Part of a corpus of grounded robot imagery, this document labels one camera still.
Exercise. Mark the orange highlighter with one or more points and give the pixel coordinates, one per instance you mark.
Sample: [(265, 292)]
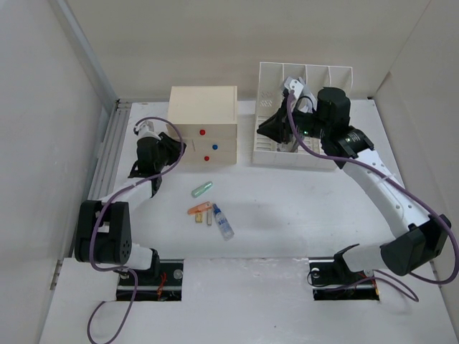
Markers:
[(200, 208)]

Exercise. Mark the cream drawer cabinet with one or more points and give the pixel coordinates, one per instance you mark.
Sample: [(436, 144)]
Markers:
[(206, 117)]

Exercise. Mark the grey setup guide booklet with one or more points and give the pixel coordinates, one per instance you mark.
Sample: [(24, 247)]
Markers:
[(306, 103)]

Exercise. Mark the clear spray bottle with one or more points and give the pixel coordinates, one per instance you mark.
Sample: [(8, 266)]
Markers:
[(222, 223)]

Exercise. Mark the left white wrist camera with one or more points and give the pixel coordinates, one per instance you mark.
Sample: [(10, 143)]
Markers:
[(145, 129)]

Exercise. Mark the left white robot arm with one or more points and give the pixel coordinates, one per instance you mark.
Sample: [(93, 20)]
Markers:
[(103, 235)]

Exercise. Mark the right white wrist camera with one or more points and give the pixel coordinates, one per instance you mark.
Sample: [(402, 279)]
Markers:
[(296, 86)]

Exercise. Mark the grey eraser stick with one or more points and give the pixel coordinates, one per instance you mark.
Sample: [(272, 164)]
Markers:
[(209, 217)]

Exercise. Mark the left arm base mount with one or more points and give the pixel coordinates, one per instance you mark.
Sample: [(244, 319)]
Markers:
[(161, 285)]

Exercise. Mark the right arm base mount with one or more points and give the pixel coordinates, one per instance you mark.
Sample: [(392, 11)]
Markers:
[(332, 282)]

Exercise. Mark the small yellow eraser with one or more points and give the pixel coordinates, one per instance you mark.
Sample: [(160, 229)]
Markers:
[(198, 217)]

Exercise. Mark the white file organizer rack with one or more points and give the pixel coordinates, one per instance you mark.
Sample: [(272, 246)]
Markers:
[(274, 143)]

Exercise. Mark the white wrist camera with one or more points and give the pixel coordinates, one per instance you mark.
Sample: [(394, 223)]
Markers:
[(296, 86), (145, 129)]

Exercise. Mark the green highlighter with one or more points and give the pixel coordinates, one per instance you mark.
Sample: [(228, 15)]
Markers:
[(198, 191)]

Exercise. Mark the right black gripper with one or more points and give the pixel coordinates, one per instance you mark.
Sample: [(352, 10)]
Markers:
[(277, 128)]

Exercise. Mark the aluminium frame rail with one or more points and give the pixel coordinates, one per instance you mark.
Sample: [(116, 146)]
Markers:
[(95, 111)]

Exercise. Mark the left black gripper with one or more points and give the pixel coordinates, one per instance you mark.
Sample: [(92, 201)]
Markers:
[(172, 147)]

